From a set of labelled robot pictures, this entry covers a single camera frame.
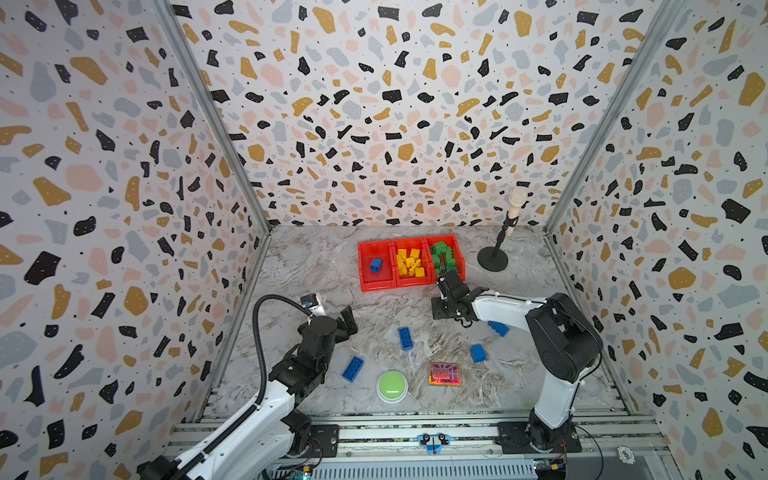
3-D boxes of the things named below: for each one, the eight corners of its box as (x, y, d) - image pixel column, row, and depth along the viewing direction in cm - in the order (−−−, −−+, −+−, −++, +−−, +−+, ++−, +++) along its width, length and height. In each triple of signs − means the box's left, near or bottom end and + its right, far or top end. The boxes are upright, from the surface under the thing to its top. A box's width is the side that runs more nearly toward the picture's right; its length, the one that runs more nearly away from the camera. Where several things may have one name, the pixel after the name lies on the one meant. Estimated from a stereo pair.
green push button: (375, 402, 82) (375, 399, 80) (377, 373, 87) (377, 370, 85) (408, 402, 82) (408, 399, 80) (408, 373, 87) (408, 370, 85)
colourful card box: (428, 385, 85) (429, 383, 83) (427, 365, 88) (428, 362, 87) (461, 385, 85) (463, 383, 83) (459, 365, 89) (460, 362, 87)
